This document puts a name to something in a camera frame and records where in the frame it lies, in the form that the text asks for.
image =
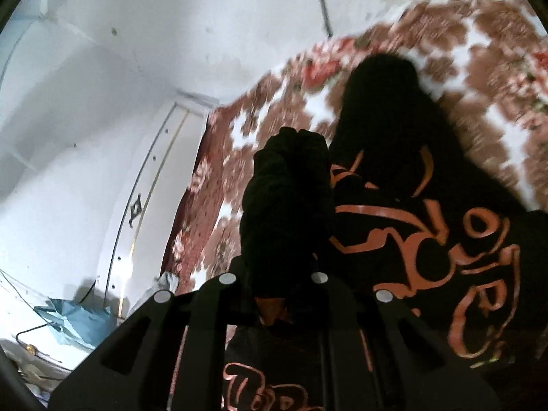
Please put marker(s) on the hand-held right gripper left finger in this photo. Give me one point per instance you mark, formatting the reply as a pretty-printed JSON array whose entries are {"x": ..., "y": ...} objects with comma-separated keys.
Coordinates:
[{"x": 209, "y": 308}]

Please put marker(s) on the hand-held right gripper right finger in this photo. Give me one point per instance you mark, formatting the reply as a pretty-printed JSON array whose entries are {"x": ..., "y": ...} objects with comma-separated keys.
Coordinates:
[{"x": 338, "y": 308}]

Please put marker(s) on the black garment with orange print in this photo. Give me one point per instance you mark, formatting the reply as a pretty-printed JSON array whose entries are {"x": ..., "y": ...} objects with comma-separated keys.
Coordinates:
[{"x": 385, "y": 145}]

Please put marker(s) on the white crumpled cloth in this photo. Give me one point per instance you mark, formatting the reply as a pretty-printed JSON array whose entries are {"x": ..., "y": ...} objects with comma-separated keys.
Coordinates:
[{"x": 168, "y": 283}]

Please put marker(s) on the blue cloth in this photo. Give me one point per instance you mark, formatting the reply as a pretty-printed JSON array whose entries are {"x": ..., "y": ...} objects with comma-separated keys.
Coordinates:
[{"x": 75, "y": 321}]

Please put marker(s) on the floral red brown blanket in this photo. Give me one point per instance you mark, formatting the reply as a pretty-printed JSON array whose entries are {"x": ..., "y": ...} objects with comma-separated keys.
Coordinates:
[{"x": 492, "y": 94}]

